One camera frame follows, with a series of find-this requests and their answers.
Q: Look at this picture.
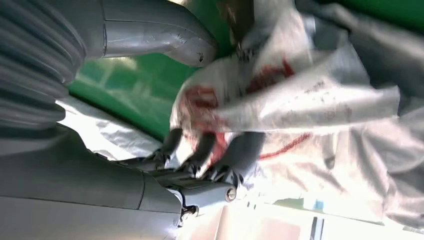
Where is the green conveyor belt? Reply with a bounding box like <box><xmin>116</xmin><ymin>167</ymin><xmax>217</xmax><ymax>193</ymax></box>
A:
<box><xmin>67</xmin><ymin>0</ymin><xmax>424</xmax><ymax>142</ymax></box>

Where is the large grey black-lettered mailer package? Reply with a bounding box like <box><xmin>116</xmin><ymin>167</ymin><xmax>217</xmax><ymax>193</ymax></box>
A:
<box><xmin>258</xmin><ymin>0</ymin><xmax>424</xmax><ymax>230</ymax></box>

